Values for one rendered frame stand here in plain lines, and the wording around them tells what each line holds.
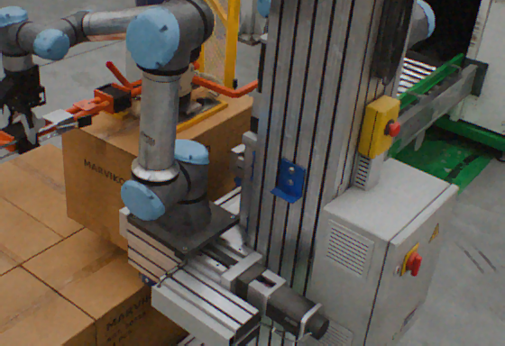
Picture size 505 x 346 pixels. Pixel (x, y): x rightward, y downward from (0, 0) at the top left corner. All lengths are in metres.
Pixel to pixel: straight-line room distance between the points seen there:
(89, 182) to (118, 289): 0.38
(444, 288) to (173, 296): 1.93
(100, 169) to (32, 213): 0.59
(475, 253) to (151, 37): 2.65
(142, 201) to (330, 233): 0.46
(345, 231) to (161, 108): 0.52
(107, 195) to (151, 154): 0.71
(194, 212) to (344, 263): 0.42
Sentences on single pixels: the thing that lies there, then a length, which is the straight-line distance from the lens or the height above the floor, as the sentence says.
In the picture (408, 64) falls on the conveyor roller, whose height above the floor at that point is 0.55.
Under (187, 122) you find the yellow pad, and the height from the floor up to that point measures 1.08.
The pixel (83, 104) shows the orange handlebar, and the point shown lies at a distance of 2.03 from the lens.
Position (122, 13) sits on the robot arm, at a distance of 1.65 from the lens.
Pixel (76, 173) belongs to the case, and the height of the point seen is 0.88.
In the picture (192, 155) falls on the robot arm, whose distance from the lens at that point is 1.67.
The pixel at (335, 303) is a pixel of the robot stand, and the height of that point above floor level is 0.97.
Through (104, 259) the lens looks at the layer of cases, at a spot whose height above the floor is 0.54.
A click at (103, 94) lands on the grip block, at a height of 1.22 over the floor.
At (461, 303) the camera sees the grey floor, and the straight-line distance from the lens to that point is 3.36.
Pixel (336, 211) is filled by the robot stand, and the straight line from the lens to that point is 1.60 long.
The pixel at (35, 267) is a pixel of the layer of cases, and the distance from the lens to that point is 2.47.
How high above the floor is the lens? 2.15
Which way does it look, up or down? 32 degrees down
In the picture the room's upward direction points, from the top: 6 degrees clockwise
